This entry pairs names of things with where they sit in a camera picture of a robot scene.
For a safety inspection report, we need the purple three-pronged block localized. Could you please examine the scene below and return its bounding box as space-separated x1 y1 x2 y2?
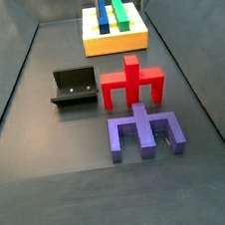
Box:
108 103 186 162

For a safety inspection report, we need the yellow slotted board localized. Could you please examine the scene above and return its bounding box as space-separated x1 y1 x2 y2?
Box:
82 3 148 57

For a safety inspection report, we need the black angled fixture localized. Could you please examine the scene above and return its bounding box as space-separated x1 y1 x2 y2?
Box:
51 66 98 107

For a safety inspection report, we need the blue bar block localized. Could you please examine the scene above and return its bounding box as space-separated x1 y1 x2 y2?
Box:
97 0 110 35

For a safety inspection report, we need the green bar block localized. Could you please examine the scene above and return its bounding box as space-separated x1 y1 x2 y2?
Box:
111 0 130 32

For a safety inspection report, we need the red three-pronged block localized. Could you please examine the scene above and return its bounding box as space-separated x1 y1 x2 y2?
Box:
100 55 165 111

